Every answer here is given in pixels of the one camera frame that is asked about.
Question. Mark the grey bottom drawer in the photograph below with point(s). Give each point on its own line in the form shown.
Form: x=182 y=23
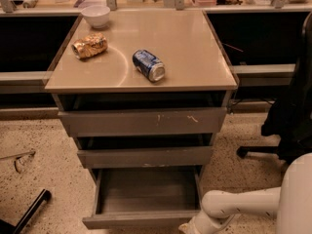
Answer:
x=144 y=197

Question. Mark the grey drawer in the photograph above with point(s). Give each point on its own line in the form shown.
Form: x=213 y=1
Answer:
x=145 y=157
x=145 y=122
x=144 y=197

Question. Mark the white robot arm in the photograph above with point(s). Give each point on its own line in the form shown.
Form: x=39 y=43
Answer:
x=290 y=204

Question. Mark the grey drawer cabinet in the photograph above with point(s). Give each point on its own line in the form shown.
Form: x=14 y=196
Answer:
x=196 y=75

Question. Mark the grey top drawer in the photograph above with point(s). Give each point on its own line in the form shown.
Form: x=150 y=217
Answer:
x=145 y=122

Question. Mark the grey middle drawer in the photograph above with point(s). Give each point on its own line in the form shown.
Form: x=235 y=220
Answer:
x=145 y=157

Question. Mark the blue soda can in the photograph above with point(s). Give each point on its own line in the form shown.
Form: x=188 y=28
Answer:
x=149 y=65

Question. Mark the crushed gold can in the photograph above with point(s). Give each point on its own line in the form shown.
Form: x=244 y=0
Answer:
x=89 y=46

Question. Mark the white bowl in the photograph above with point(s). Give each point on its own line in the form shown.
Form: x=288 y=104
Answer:
x=96 y=16

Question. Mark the black office chair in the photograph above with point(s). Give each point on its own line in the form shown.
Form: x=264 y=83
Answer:
x=290 y=116

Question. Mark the black chair leg left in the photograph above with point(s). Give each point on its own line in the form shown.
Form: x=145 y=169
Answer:
x=8 y=228

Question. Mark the metal rod with cable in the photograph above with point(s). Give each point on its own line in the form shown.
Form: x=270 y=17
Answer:
x=19 y=160

